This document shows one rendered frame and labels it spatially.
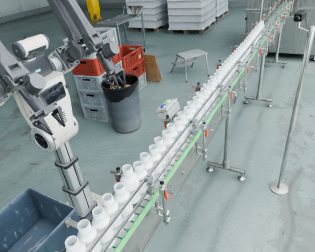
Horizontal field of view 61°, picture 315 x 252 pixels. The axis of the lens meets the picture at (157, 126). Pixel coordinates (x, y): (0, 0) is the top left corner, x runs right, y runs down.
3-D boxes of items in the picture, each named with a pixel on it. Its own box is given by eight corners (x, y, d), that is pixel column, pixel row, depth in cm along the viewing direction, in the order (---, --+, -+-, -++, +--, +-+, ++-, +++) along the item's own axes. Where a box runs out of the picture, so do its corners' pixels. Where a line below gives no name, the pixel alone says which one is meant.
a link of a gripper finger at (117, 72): (131, 81, 140) (122, 65, 138) (124, 86, 135) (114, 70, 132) (123, 85, 144) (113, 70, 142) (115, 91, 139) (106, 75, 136)
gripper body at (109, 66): (123, 67, 138) (115, 55, 136) (112, 74, 130) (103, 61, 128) (115, 72, 142) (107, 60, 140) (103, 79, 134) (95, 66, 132)
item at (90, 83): (102, 93, 336) (98, 76, 324) (76, 90, 351) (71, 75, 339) (124, 75, 383) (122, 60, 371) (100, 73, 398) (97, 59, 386)
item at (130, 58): (125, 72, 391) (122, 58, 380) (102, 70, 408) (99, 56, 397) (144, 58, 436) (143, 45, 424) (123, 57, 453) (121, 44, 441)
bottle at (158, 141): (166, 162, 126) (163, 133, 117) (169, 170, 121) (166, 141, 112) (154, 165, 125) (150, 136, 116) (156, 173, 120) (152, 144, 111)
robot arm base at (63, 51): (54, 49, 141) (68, 69, 144) (61, 42, 136) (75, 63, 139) (66, 44, 148) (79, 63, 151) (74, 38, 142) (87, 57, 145)
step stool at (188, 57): (191, 66, 510) (191, 44, 488) (209, 76, 462) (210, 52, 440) (170, 72, 496) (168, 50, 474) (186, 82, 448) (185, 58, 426)
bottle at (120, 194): (136, 210, 103) (129, 180, 94) (132, 223, 98) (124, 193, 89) (121, 209, 105) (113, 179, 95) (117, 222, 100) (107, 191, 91)
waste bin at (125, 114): (132, 139, 321) (124, 91, 287) (103, 132, 341) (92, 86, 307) (151, 121, 353) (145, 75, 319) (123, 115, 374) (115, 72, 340)
